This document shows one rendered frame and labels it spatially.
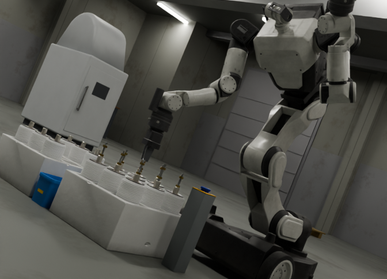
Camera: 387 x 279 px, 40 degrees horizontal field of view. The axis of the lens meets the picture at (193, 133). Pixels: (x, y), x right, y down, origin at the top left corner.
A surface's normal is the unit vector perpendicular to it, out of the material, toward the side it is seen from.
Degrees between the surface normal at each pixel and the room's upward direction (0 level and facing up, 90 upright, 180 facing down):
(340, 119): 90
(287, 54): 146
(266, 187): 124
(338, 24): 111
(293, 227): 90
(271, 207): 90
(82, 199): 90
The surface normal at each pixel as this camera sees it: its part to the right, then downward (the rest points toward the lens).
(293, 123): 0.41, 0.59
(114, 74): 0.74, 0.28
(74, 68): -0.56, -0.26
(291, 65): -0.48, 0.67
